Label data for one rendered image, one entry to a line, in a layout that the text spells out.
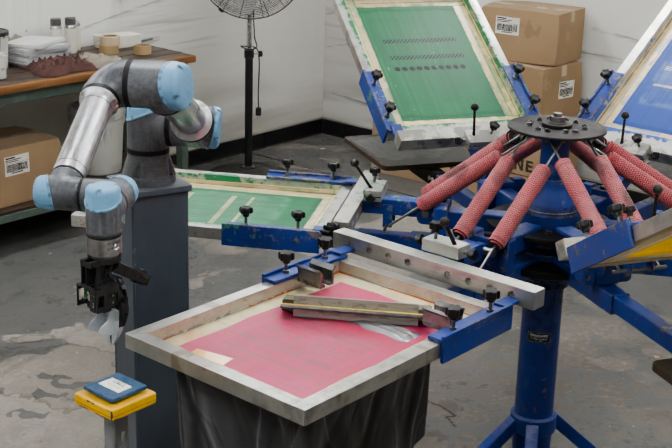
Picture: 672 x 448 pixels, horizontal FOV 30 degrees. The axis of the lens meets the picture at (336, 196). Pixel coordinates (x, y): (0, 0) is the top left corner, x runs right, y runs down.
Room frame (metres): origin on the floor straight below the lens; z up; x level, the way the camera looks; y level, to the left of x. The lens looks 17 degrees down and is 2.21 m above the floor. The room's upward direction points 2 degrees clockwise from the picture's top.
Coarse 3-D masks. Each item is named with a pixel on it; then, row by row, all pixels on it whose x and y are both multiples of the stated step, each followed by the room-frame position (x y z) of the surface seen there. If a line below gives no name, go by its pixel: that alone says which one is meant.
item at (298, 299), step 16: (304, 304) 2.99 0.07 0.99; (320, 304) 2.99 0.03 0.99; (336, 304) 2.98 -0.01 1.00; (352, 304) 2.98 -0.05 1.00; (368, 304) 2.97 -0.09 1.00; (384, 304) 2.97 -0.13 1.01; (400, 304) 2.96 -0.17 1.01; (416, 304) 2.96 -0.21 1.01; (352, 320) 2.97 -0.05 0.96; (384, 320) 2.96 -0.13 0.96; (400, 320) 2.96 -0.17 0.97; (416, 320) 2.95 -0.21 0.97
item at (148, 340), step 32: (256, 288) 3.09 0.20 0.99; (288, 288) 3.16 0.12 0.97; (416, 288) 3.15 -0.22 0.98; (160, 320) 2.86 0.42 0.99; (192, 320) 2.89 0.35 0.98; (160, 352) 2.69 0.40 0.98; (416, 352) 2.71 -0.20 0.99; (224, 384) 2.55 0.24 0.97; (256, 384) 2.52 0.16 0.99; (352, 384) 2.53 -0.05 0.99; (384, 384) 2.60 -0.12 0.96; (288, 416) 2.43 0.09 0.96; (320, 416) 2.44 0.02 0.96
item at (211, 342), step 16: (336, 288) 3.20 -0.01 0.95; (352, 288) 3.20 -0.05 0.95; (256, 320) 2.96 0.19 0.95; (320, 320) 2.97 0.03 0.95; (336, 320) 2.97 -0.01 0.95; (208, 336) 2.85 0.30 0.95; (224, 336) 2.85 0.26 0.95; (224, 352) 2.76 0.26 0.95; (240, 352) 2.76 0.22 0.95; (240, 368) 2.67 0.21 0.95
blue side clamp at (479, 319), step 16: (512, 304) 2.98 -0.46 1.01; (464, 320) 2.89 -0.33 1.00; (480, 320) 2.87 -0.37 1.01; (496, 320) 2.93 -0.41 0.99; (432, 336) 2.78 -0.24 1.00; (448, 336) 2.77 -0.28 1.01; (464, 336) 2.82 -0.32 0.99; (480, 336) 2.88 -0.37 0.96; (496, 336) 2.93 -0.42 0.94; (448, 352) 2.77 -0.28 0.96; (464, 352) 2.83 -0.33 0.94
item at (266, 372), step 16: (368, 336) 2.88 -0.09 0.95; (384, 336) 2.88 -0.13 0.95; (368, 352) 2.78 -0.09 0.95; (384, 352) 2.78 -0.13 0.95; (256, 368) 2.67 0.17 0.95; (272, 368) 2.68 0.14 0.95; (336, 368) 2.69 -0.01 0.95; (352, 368) 2.69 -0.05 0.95; (272, 384) 2.59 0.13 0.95; (288, 384) 2.59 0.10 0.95; (304, 384) 2.60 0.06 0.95; (320, 384) 2.60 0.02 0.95
